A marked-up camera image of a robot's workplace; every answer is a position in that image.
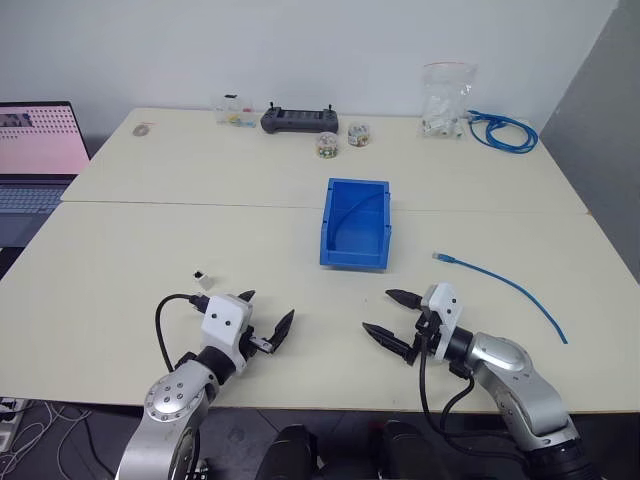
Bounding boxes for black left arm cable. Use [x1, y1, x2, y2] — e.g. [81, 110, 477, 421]
[154, 293, 210, 374]

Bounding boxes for blue plastic storage bin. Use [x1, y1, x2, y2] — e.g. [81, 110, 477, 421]
[318, 176, 393, 272]

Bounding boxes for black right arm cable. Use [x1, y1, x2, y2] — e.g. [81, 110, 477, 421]
[417, 344, 504, 454]

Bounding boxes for clear bag of white connectors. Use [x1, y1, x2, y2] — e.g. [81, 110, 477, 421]
[416, 60, 479, 141]

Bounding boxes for small clear jar colourful beads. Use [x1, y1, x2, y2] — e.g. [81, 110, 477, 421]
[315, 130, 340, 160]
[345, 121, 371, 148]

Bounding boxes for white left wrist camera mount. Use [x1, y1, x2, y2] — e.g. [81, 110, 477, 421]
[200, 294, 254, 376]

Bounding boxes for black handheld remote controller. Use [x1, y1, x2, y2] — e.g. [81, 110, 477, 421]
[259, 102, 342, 136]

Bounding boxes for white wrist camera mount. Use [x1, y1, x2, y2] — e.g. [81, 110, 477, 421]
[200, 294, 254, 376]
[420, 282, 464, 362]

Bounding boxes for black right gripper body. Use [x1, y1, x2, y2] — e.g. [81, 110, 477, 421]
[404, 308, 442, 366]

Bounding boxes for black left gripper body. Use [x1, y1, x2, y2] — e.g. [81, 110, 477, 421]
[238, 324, 276, 359]

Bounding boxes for open laptop computer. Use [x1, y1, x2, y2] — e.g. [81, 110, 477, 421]
[0, 101, 93, 249]

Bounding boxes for white power strip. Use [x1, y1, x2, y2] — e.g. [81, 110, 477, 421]
[0, 397, 27, 451]

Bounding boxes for dark rounded shape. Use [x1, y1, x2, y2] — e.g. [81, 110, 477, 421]
[257, 423, 322, 480]

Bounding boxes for clear bag of small parts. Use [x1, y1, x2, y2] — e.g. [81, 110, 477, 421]
[215, 92, 256, 128]

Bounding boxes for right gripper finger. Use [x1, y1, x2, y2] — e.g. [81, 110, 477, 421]
[361, 322, 416, 359]
[384, 287, 424, 312]

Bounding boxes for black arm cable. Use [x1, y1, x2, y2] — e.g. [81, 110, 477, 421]
[154, 293, 210, 374]
[417, 344, 504, 454]

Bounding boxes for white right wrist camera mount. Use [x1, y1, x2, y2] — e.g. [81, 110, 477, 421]
[420, 282, 464, 362]

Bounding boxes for white floor wires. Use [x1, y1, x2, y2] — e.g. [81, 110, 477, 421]
[0, 398, 94, 480]

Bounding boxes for coiled blue Ethernet cable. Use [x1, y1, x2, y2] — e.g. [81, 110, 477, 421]
[466, 109, 540, 154]

